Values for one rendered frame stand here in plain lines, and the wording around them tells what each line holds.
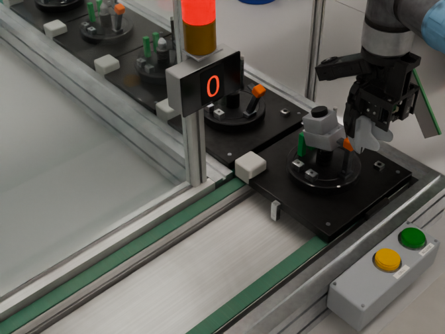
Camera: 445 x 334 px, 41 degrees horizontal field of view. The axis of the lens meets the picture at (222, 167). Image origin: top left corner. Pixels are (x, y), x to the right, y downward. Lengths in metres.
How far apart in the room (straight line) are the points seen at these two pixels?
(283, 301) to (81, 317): 0.33
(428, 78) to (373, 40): 0.40
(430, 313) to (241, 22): 1.10
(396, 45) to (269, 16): 1.05
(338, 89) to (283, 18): 0.41
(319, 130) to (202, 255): 0.30
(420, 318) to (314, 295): 0.22
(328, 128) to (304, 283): 0.28
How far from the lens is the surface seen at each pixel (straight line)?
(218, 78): 0.95
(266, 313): 0.94
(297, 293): 0.97
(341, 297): 0.98
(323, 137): 1.07
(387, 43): 0.89
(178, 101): 0.93
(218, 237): 1.09
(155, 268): 1.05
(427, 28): 0.79
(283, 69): 1.64
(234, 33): 1.81
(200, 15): 0.89
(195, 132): 1.04
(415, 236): 1.06
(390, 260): 1.01
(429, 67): 1.29
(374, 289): 0.99
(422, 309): 1.11
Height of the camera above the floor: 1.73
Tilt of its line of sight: 41 degrees down
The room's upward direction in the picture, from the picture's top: 1 degrees counter-clockwise
